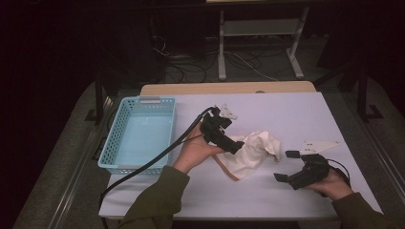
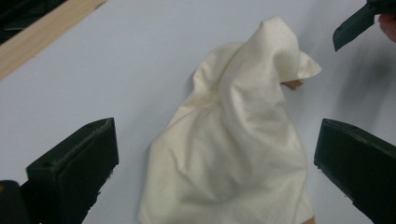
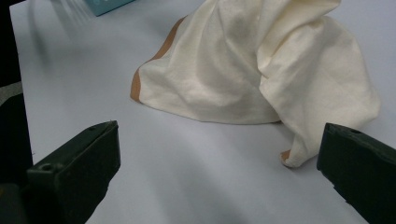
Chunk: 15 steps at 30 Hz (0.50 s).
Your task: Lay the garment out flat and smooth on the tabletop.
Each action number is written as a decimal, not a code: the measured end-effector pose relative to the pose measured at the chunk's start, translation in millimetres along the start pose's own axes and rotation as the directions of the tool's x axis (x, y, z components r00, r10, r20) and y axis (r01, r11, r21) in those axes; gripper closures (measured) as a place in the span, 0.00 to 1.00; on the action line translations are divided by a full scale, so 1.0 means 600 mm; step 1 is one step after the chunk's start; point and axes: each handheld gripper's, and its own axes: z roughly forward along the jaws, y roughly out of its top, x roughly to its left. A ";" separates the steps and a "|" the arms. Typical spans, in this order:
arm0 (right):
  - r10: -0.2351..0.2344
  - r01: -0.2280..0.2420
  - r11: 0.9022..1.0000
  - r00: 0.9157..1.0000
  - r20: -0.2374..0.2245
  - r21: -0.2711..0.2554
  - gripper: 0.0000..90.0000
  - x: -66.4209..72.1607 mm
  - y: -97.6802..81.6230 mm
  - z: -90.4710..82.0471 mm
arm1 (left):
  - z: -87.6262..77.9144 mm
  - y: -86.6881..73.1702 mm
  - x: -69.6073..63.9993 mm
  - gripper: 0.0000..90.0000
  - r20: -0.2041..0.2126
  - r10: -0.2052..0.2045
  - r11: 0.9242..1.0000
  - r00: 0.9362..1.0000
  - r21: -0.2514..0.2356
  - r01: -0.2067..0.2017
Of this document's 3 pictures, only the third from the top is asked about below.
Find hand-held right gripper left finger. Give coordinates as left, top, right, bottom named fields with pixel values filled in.
left=26, top=120, right=121, bottom=224

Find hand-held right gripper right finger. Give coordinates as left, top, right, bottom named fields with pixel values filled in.
left=317, top=122, right=396, bottom=224

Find cream baby bodysuit brown trim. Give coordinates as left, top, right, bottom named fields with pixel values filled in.
left=130, top=0, right=381, bottom=169

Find blue plastic basket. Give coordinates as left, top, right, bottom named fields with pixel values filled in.
left=83, top=0, right=136, bottom=17

